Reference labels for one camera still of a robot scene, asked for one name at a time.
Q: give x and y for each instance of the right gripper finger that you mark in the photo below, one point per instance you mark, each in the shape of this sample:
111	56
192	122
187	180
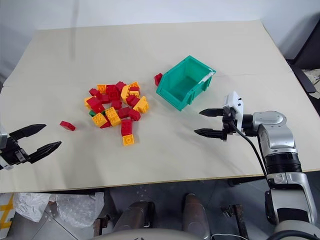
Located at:
211	112
208	133

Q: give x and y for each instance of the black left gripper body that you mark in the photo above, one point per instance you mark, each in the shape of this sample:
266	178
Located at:
13	153

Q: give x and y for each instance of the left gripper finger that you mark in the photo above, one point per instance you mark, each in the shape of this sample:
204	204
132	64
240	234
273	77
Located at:
28	130
45	150

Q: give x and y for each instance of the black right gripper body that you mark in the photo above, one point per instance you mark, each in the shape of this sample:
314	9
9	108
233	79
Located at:
227	125

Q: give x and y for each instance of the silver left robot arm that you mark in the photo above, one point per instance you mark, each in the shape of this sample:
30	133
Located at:
2	136

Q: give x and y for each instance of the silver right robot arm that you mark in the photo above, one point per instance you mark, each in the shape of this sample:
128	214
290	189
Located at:
275	135

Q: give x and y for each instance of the green plastic storage bin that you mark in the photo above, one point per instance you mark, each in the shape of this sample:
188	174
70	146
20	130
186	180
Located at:
185	82

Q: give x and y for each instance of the white plastic sheet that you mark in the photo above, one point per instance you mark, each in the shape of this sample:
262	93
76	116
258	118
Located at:
27	203

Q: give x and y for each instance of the clear bubble wrap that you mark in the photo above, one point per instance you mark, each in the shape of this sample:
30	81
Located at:
77	208

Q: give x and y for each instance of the yellow toy brick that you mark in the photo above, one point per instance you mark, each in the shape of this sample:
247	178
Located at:
142	105

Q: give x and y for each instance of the red plastic toy brick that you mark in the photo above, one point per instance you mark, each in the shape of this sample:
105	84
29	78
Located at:
126	126

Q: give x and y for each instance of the dark rounded shape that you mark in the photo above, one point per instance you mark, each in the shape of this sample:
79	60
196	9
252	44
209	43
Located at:
136	216
195	215

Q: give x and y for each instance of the yellow curved toy block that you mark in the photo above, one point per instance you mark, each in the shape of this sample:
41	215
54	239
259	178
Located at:
124	94

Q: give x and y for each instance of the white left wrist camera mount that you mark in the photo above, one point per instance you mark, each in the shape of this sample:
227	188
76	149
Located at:
4	166

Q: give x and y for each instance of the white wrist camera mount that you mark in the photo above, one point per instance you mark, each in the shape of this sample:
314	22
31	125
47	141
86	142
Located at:
235	103
4	166

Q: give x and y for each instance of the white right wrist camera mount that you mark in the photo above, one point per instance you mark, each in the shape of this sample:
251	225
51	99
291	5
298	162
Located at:
235	103

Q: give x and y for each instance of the rusty metal bracket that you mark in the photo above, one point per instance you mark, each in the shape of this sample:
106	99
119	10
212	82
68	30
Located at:
100	225
236	215

